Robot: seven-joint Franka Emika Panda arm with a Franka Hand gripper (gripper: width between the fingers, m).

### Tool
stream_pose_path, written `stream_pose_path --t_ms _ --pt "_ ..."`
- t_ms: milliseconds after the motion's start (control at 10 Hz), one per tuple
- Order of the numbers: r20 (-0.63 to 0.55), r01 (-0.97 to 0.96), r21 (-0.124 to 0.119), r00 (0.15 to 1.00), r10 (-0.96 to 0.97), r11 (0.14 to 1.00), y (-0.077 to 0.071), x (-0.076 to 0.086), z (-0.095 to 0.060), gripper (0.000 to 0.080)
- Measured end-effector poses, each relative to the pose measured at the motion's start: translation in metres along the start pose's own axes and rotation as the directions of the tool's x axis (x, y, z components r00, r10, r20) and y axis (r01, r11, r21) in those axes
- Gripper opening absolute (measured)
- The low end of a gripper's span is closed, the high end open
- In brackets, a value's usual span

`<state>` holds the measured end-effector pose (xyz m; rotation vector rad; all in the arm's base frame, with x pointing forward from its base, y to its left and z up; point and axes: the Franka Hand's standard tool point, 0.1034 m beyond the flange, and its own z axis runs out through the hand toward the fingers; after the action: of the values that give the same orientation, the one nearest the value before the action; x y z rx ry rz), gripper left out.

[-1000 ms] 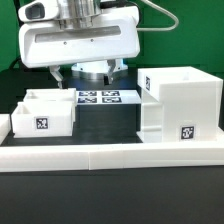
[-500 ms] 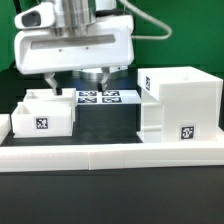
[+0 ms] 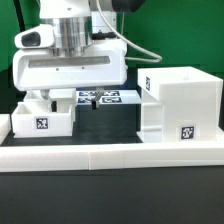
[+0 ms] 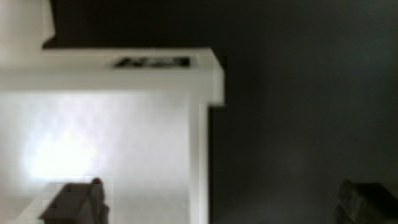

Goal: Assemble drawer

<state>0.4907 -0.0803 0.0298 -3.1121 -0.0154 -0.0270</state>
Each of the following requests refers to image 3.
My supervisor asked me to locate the white front drawer box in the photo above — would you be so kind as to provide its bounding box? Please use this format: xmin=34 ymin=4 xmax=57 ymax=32
xmin=11 ymin=102 xmax=74 ymax=138

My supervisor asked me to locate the white fiducial marker sheet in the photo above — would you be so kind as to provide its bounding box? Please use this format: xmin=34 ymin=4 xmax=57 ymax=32
xmin=76 ymin=90 xmax=141 ymax=105

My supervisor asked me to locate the white drawer cabinet frame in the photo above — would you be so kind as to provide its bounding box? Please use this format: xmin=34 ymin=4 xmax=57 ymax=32
xmin=138 ymin=67 xmax=223 ymax=143

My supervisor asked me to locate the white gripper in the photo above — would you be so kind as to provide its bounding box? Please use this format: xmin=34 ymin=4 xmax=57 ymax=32
xmin=13 ymin=17 xmax=127 ymax=110

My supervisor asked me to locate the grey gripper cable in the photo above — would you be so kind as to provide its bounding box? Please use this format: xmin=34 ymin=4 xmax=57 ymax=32
xmin=94 ymin=0 xmax=163 ymax=64

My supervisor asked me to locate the white drawer box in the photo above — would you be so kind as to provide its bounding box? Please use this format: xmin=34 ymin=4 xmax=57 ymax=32
xmin=11 ymin=102 xmax=74 ymax=138
xmin=24 ymin=89 xmax=77 ymax=112

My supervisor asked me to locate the white U-shaped border fence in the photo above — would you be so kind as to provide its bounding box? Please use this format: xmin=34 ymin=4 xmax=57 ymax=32
xmin=0 ymin=114 xmax=224 ymax=172

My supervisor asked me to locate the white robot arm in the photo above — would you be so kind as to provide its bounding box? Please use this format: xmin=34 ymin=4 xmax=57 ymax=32
xmin=13 ymin=0 xmax=144 ymax=99

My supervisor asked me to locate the white rear drawer box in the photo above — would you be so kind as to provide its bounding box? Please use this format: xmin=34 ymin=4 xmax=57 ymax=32
xmin=24 ymin=89 xmax=77 ymax=112

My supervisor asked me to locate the black pole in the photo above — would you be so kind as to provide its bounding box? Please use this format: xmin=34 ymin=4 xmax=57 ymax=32
xmin=13 ymin=0 xmax=26 ymax=32

